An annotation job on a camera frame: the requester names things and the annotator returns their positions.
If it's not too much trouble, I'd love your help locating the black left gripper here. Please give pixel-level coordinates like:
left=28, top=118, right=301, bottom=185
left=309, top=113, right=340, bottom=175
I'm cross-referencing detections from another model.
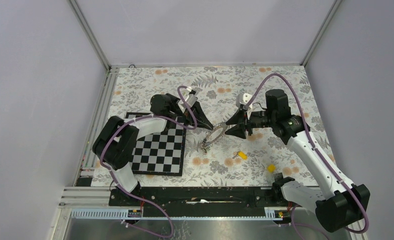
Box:
left=167, top=93, right=214, bottom=131

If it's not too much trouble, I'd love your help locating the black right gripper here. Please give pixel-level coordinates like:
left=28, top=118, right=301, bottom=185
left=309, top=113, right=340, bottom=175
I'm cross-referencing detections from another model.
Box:
left=225, top=107, right=276, bottom=140

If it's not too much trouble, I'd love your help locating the yellow key tag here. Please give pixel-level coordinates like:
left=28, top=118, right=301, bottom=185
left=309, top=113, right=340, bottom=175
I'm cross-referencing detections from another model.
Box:
left=232, top=151, right=248, bottom=160

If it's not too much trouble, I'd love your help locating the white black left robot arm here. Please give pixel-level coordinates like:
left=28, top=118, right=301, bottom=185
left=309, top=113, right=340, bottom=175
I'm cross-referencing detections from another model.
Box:
left=92, top=91, right=214, bottom=206

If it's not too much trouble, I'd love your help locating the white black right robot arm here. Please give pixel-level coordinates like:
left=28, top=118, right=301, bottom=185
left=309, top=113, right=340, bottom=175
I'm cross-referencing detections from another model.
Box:
left=225, top=89, right=370, bottom=233

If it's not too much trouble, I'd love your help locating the floral patterned table mat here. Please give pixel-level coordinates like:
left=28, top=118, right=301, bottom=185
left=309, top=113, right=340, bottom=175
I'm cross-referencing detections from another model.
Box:
left=107, top=66, right=333, bottom=187

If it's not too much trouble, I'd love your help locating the black white chessboard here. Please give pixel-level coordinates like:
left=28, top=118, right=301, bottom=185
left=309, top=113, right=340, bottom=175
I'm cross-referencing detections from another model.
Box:
left=112, top=121, right=186, bottom=177

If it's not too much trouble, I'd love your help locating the yellow cube block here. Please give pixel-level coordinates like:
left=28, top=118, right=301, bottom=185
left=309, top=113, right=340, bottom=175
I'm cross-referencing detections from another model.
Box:
left=267, top=164, right=276, bottom=173

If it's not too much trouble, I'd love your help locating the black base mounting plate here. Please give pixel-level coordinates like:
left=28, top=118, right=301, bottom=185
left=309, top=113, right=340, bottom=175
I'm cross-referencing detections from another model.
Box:
left=108, top=186, right=293, bottom=217

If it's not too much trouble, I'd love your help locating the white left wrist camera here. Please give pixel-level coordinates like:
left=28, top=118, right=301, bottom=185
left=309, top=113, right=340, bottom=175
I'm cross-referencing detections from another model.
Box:
left=182, top=87, right=198, bottom=108

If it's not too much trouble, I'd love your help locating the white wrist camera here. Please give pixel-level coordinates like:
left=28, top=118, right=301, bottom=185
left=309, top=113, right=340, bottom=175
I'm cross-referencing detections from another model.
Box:
left=182, top=87, right=198, bottom=108
left=236, top=92, right=253, bottom=111

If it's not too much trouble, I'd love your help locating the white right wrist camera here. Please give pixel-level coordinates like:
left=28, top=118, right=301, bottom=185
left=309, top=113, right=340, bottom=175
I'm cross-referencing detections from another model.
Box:
left=236, top=92, right=253, bottom=111

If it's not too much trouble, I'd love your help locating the grey slotted cable duct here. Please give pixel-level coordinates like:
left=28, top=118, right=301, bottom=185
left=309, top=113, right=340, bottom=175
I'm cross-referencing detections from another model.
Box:
left=70, top=207, right=283, bottom=221

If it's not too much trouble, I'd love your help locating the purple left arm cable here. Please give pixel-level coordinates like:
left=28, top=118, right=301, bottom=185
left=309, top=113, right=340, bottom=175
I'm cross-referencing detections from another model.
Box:
left=99, top=85, right=198, bottom=239

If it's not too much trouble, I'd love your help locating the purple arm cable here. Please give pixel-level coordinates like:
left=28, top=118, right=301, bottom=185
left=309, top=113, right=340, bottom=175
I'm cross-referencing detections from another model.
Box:
left=99, top=85, right=198, bottom=239
left=245, top=72, right=370, bottom=240

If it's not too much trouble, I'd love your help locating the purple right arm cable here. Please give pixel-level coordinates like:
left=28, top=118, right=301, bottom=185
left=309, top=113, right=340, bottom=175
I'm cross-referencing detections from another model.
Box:
left=245, top=72, right=370, bottom=240

